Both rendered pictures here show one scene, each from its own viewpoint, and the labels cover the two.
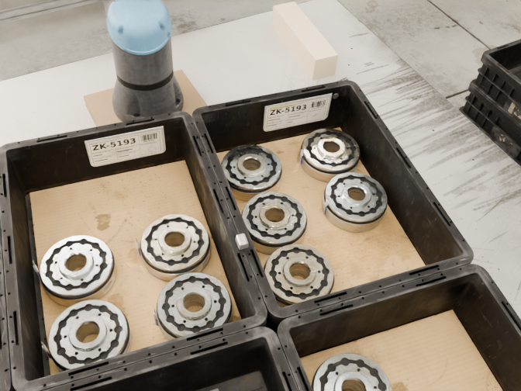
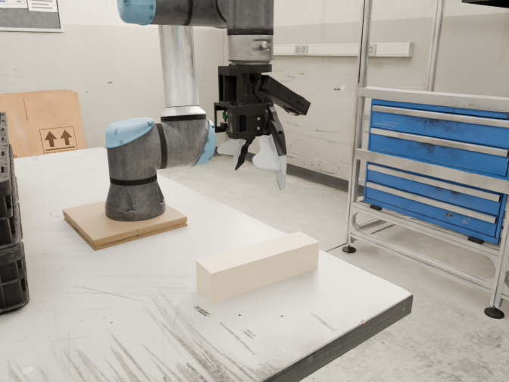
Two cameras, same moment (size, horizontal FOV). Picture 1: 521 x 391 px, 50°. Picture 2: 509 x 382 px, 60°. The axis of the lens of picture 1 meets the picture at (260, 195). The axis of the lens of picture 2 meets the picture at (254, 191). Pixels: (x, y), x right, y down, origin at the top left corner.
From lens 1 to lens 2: 1.44 m
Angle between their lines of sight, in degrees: 73
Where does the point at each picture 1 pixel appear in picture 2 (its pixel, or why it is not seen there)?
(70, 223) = not seen: outside the picture
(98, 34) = (449, 308)
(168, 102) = (113, 201)
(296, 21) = (275, 245)
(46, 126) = not seen: hidden behind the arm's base
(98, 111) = not seen: hidden behind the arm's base
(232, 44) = (249, 240)
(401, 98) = (166, 371)
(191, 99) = (142, 223)
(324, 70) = (204, 286)
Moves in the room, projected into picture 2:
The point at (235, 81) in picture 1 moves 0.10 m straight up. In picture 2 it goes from (187, 247) to (185, 205)
